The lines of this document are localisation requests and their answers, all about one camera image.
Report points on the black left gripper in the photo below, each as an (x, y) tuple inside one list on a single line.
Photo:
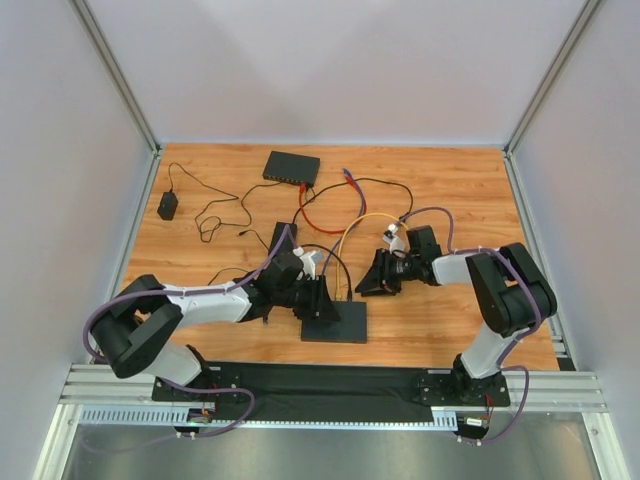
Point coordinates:
[(314, 296)]

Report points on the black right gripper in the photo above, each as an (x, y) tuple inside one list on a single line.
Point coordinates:
[(388, 270)]

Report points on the black network switch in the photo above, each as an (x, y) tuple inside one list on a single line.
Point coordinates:
[(351, 328), (290, 168)]

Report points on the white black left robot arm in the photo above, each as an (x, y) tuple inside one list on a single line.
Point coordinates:
[(132, 332)]

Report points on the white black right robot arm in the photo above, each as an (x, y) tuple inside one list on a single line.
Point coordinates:
[(513, 296)]

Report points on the small black middle box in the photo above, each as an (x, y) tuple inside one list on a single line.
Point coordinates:
[(283, 243)]

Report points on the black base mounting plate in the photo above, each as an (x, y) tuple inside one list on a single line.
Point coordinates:
[(319, 393)]

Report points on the black power adapter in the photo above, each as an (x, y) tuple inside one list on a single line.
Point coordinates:
[(167, 205)]

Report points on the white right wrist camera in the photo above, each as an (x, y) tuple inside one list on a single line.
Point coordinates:
[(395, 244)]

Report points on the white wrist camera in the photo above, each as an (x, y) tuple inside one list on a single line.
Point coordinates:
[(395, 244), (310, 259)]

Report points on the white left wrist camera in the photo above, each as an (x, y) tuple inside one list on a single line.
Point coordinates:
[(310, 259)]

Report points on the aluminium front frame rail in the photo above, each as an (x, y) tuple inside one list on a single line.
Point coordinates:
[(90, 390)]

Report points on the right aluminium frame post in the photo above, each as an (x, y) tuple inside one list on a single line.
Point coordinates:
[(560, 60)]

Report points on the aluminium frame post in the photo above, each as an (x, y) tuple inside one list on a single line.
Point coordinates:
[(93, 30), (560, 60)]

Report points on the left aluminium frame post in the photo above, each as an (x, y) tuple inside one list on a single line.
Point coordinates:
[(93, 30)]

